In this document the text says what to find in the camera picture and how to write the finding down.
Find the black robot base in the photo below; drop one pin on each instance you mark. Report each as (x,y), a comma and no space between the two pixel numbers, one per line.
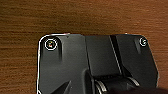
(70,63)

